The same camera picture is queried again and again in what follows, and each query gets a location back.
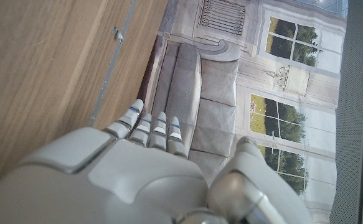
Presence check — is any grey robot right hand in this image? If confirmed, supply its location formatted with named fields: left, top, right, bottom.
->
left=0, top=98, right=313, bottom=224

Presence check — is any grey tape strip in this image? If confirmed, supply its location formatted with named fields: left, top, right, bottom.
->
left=88, top=0, right=138, bottom=128

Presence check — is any small grey metal clip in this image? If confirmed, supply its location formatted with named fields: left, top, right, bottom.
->
left=111, top=26, right=125, bottom=44

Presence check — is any printed living room backdrop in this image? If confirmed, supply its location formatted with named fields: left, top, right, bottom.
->
left=137, top=0, right=349, bottom=224

